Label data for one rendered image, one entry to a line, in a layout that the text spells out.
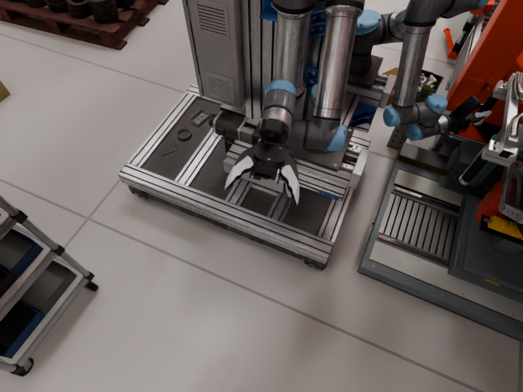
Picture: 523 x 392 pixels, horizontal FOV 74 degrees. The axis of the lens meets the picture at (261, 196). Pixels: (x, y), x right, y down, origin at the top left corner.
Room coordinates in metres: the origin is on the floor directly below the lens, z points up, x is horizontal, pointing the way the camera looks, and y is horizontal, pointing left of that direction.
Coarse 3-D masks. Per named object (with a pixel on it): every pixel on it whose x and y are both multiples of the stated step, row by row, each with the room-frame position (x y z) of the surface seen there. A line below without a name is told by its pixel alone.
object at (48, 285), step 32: (0, 224) 0.58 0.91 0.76; (32, 224) 0.63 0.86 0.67; (0, 256) 0.57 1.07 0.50; (32, 256) 0.57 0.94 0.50; (64, 256) 0.61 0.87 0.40; (0, 288) 0.43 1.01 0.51; (32, 288) 0.54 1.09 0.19; (64, 288) 0.55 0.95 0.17; (96, 288) 0.59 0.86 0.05; (0, 320) 0.33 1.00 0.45; (32, 320) 0.38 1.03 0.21; (0, 352) 0.25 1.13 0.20; (32, 352) 0.26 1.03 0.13
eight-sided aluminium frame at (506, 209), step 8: (504, 168) 0.95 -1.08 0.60; (512, 168) 0.93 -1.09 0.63; (520, 168) 0.92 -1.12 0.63; (504, 176) 0.91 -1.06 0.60; (512, 176) 0.90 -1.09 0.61; (520, 176) 0.89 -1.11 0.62; (504, 184) 0.85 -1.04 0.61; (520, 184) 0.84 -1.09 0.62; (504, 192) 0.81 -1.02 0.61; (512, 192) 0.83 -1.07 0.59; (520, 192) 0.80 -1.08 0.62; (504, 200) 0.77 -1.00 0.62; (512, 200) 0.78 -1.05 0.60; (520, 200) 0.77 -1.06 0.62; (504, 208) 0.72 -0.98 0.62; (512, 208) 0.69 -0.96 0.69; (520, 208) 0.72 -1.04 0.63; (512, 216) 0.65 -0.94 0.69; (520, 216) 0.62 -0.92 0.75
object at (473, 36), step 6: (480, 18) 2.49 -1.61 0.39; (474, 24) 2.46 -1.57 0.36; (480, 24) 2.41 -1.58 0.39; (474, 30) 2.34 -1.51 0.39; (480, 30) 2.34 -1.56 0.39; (468, 36) 2.45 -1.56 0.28; (474, 36) 2.27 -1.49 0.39; (468, 42) 2.30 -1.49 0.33; (474, 42) 2.20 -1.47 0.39; (462, 48) 2.36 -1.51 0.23; (468, 48) 2.17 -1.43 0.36; (468, 54) 2.06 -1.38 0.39; (462, 60) 2.13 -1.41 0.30; (462, 66) 2.01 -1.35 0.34; (444, 132) 1.45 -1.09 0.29; (450, 132) 1.44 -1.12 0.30
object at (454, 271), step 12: (468, 204) 1.04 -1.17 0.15; (468, 216) 0.96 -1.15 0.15; (456, 228) 0.91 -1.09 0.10; (468, 228) 0.89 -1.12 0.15; (456, 240) 0.82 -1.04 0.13; (456, 252) 0.74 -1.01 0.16; (456, 264) 0.68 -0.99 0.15; (456, 276) 0.63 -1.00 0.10; (468, 276) 0.62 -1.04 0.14; (492, 288) 0.56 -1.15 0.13; (504, 288) 0.55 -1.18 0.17; (516, 300) 0.51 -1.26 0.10
